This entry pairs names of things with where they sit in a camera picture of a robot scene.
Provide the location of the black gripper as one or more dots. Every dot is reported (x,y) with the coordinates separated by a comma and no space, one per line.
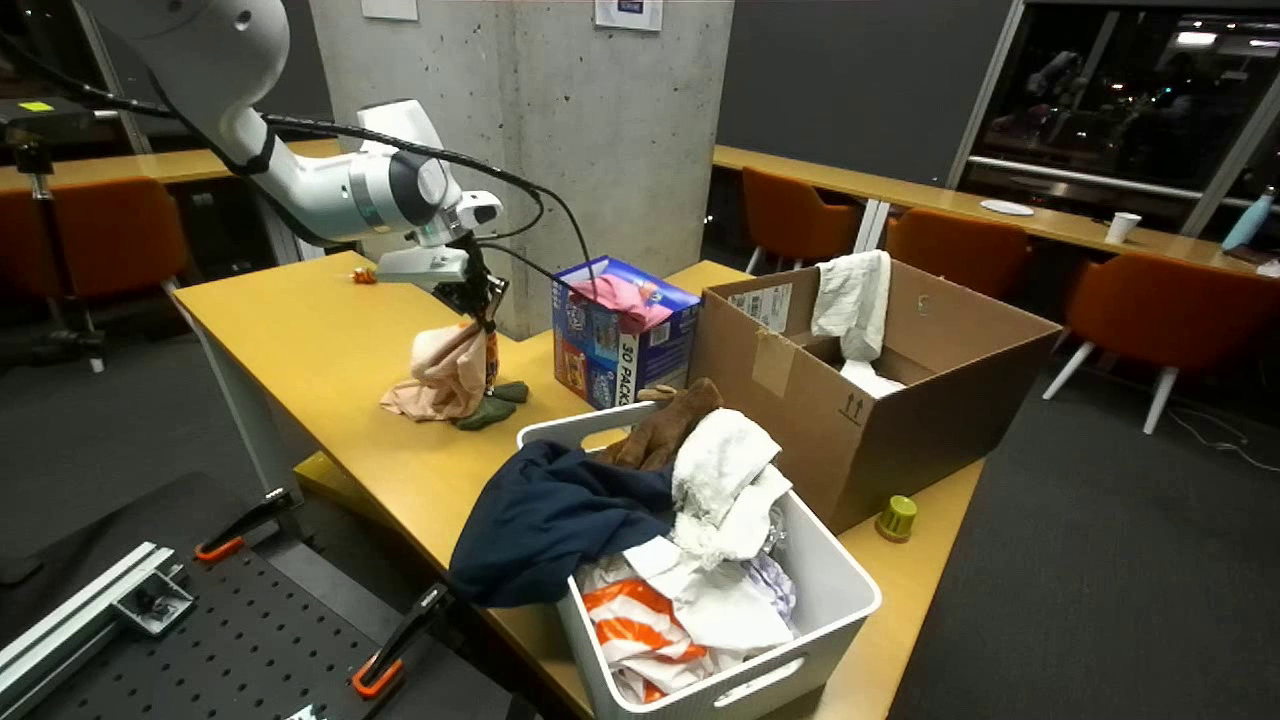
(477,277)

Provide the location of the pink shirt with orange print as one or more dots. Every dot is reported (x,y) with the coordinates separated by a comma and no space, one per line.
(445,381)

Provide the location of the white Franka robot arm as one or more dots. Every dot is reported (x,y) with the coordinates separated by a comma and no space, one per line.
(333,184)

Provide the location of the white plastic basket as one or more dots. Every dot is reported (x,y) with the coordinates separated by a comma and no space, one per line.
(826,586)

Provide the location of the small orange object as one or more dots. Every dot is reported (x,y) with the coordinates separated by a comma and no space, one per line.
(363,274)

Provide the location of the pink cloth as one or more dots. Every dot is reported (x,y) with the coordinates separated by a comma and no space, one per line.
(620,297)

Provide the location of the blue printed cardboard box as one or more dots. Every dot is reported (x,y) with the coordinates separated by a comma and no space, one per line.
(620,362)

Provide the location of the brown plush toy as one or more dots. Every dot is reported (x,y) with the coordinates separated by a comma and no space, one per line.
(662,426)

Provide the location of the navy blue cloth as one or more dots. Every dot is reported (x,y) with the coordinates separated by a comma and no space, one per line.
(563,512)

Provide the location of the white crumpled cloth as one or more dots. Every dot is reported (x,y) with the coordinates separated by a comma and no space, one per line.
(721,494)

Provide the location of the orange chair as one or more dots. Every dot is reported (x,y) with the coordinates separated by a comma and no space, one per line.
(1174,313)
(963,253)
(800,217)
(106,243)

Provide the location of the orange and white cloth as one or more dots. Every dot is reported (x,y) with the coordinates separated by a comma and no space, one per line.
(641,640)

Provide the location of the white cloth on cardboard box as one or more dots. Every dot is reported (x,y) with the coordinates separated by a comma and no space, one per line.
(854,303)

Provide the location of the black perforated breadboard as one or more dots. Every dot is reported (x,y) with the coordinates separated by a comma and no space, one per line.
(254,640)

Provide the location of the black tripod stand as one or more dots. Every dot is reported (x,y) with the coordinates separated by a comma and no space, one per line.
(46,243)

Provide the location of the brown cardboard box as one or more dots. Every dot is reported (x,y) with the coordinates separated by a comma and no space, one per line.
(921,401)

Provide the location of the small yellow-green cap object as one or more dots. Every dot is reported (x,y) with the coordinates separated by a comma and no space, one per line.
(898,518)

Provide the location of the long wooden window desk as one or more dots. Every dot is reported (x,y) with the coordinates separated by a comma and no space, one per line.
(935,203)

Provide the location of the white paper sheet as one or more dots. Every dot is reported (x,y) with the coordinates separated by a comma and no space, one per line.
(1007,206)

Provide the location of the white paper cup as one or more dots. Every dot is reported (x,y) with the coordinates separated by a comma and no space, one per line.
(1121,224)

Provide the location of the light blue bottle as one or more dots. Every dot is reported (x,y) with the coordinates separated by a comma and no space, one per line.
(1250,221)

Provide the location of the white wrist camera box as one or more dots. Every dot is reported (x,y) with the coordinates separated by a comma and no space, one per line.
(423,264)

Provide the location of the white wall plate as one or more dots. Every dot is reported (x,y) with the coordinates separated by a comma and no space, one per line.
(629,13)
(389,8)

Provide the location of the aluminium rail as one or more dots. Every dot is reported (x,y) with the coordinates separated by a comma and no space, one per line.
(94,615)

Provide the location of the dark window with frame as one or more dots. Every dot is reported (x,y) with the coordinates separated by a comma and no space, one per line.
(1133,94)

